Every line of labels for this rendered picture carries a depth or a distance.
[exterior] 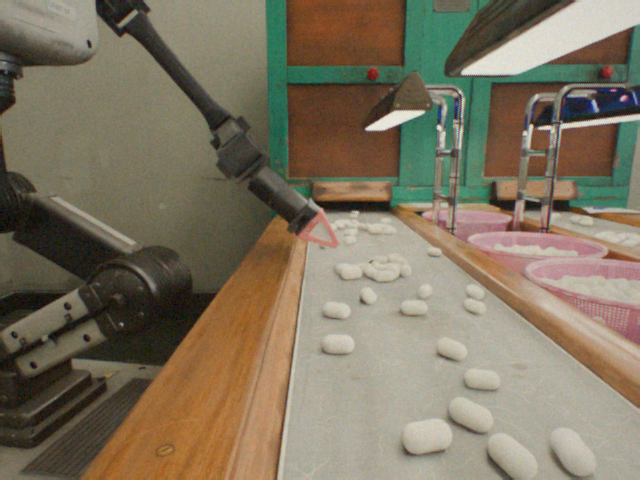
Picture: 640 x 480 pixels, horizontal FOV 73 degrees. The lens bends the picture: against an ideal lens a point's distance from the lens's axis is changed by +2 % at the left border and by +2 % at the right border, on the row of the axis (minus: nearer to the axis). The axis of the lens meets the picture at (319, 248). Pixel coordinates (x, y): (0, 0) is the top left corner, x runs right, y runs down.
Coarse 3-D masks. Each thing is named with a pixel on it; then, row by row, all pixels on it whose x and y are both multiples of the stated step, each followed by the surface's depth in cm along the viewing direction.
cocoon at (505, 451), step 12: (492, 444) 30; (504, 444) 30; (516, 444) 30; (492, 456) 30; (504, 456) 29; (516, 456) 29; (528, 456) 29; (504, 468) 29; (516, 468) 28; (528, 468) 28
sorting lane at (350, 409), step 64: (320, 256) 94; (320, 320) 57; (384, 320) 57; (448, 320) 57; (512, 320) 57; (320, 384) 41; (384, 384) 41; (448, 384) 41; (512, 384) 41; (576, 384) 41; (320, 448) 32; (384, 448) 32; (448, 448) 32
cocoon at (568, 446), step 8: (560, 432) 31; (568, 432) 31; (552, 440) 31; (560, 440) 31; (568, 440) 30; (576, 440) 30; (552, 448) 31; (560, 448) 30; (568, 448) 30; (576, 448) 29; (584, 448) 29; (560, 456) 30; (568, 456) 29; (576, 456) 29; (584, 456) 29; (592, 456) 29; (568, 464) 29; (576, 464) 29; (584, 464) 29; (592, 464) 29; (576, 472) 29; (584, 472) 29
